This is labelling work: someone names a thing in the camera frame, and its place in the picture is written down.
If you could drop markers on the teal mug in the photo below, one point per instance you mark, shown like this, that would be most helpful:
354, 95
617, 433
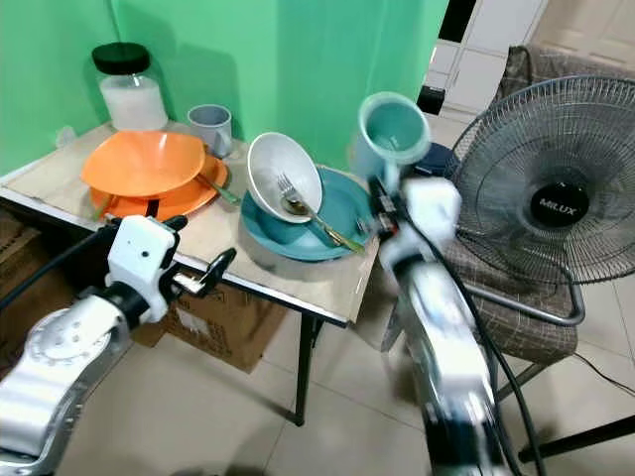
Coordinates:
392, 129

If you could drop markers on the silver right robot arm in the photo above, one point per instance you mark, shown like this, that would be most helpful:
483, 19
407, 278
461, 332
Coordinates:
451, 347

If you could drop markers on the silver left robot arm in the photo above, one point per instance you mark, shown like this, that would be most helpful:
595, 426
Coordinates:
60, 367

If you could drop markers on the beige table mat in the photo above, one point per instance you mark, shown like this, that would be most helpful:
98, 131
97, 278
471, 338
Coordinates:
228, 238

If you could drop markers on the orange plate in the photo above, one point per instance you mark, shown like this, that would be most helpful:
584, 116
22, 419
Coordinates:
187, 198

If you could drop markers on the teal plate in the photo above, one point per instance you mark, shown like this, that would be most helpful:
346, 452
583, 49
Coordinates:
342, 203

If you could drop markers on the orange bowl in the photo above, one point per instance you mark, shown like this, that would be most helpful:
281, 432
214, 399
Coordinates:
144, 162

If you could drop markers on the plain cardboard box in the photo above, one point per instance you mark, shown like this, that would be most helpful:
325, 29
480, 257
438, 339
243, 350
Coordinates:
238, 332

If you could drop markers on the dark blue round object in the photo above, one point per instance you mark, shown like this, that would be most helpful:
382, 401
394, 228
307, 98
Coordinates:
439, 161

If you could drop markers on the metal fork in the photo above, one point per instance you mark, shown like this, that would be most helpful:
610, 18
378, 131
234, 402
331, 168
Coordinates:
296, 193

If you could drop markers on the white bowl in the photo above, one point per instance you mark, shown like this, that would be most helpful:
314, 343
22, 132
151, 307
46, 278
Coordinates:
283, 159

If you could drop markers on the grey mug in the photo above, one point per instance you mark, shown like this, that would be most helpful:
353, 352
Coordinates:
209, 125

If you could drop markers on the glass jar black lid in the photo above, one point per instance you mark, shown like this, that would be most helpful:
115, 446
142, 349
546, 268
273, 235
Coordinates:
131, 101

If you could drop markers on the small clear plastic piece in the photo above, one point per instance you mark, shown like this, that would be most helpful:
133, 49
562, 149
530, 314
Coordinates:
65, 137

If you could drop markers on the printed cardboard box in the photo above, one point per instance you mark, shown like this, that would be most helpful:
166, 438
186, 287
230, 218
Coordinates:
25, 258

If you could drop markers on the black standing fan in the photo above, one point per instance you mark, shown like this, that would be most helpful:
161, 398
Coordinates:
561, 203

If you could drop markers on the white cabinet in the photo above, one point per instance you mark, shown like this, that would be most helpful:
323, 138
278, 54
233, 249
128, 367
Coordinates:
486, 50

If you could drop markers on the green backdrop cloth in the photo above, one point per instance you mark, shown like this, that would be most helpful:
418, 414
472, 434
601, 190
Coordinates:
258, 55

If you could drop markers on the brown patterned chair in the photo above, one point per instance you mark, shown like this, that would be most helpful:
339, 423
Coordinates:
556, 327

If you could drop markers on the black metal base bar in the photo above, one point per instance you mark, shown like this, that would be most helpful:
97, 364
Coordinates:
590, 439

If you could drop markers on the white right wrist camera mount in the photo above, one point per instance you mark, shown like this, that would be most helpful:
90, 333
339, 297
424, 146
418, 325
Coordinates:
427, 213

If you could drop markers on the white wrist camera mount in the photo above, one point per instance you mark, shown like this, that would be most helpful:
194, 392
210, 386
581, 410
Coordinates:
144, 258
427, 213

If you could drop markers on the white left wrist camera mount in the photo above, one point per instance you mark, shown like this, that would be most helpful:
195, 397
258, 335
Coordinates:
144, 258

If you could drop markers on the metal frame table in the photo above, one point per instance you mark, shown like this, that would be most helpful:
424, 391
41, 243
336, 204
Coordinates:
305, 367

